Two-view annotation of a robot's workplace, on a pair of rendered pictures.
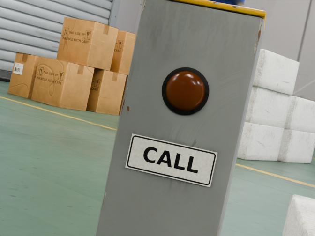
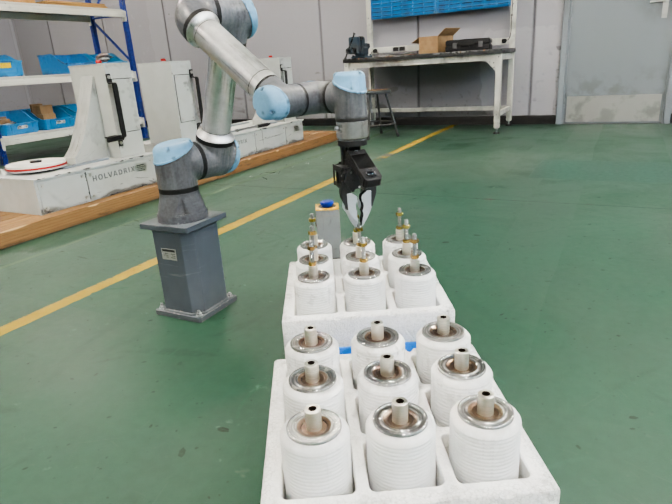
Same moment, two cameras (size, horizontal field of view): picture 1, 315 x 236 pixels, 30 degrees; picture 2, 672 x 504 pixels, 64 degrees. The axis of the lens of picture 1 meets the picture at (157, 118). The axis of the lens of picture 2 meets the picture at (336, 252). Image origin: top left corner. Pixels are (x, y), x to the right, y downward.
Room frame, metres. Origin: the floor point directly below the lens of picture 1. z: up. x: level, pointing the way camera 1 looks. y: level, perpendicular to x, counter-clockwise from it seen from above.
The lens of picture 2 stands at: (0.11, -1.57, 0.71)
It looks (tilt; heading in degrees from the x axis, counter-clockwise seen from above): 19 degrees down; 80
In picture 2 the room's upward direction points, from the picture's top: 4 degrees counter-clockwise
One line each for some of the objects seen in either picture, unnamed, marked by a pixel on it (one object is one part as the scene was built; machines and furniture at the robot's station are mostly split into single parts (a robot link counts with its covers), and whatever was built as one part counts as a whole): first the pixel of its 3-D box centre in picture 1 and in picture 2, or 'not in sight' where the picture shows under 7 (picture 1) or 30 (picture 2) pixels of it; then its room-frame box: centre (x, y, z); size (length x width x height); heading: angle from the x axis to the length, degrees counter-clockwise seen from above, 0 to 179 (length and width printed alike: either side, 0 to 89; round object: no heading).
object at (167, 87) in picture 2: not in sight; (223, 106); (0.07, 2.97, 0.45); 1.51 x 0.57 x 0.74; 52
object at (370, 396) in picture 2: not in sight; (389, 421); (0.31, -0.86, 0.16); 0.10 x 0.10 x 0.18
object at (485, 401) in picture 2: not in sight; (485, 403); (0.41, -0.99, 0.26); 0.02 x 0.02 x 0.03
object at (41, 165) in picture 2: not in sight; (36, 165); (-0.95, 1.63, 0.29); 0.30 x 0.30 x 0.06
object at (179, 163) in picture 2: not in sight; (176, 163); (-0.06, 0.09, 0.47); 0.13 x 0.12 x 0.14; 37
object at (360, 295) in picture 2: not in sight; (366, 309); (0.38, -0.43, 0.16); 0.10 x 0.10 x 0.18
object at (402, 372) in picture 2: not in sight; (387, 372); (0.31, -0.86, 0.25); 0.08 x 0.08 x 0.01
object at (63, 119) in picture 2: not in sight; (44, 118); (-1.82, 4.79, 0.36); 0.50 x 0.38 x 0.21; 143
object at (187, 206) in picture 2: not in sight; (180, 201); (-0.06, 0.09, 0.35); 0.15 x 0.15 x 0.10
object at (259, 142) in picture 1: (232, 135); not in sight; (3.10, -0.41, 0.09); 0.39 x 0.39 x 0.18; 55
